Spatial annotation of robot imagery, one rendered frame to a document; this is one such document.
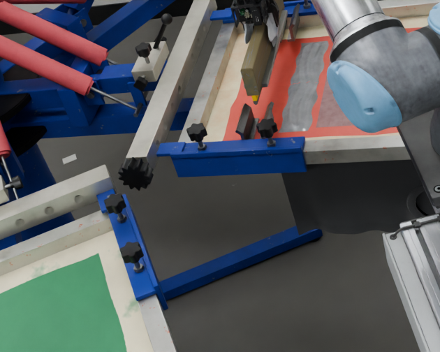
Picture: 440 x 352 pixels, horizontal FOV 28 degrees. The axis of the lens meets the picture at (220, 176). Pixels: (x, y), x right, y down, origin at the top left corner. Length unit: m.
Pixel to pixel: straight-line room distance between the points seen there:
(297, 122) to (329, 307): 1.00
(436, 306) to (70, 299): 0.80
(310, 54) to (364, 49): 0.98
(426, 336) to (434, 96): 0.34
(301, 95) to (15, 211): 0.72
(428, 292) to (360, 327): 1.50
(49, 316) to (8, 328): 0.09
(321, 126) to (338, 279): 1.04
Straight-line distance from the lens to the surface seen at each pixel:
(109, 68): 2.27
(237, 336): 2.88
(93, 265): 1.86
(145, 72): 2.14
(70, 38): 2.30
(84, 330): 1.74
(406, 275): 1.36
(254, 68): 1.93
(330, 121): 2.01
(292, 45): 2.29
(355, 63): 1.25
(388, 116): 1.25
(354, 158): 1.88
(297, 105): 2.07
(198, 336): 2.92
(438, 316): 1.29
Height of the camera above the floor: 2.18
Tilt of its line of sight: 39 degrees down
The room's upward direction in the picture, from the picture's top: 18 degrees counter-clockwise
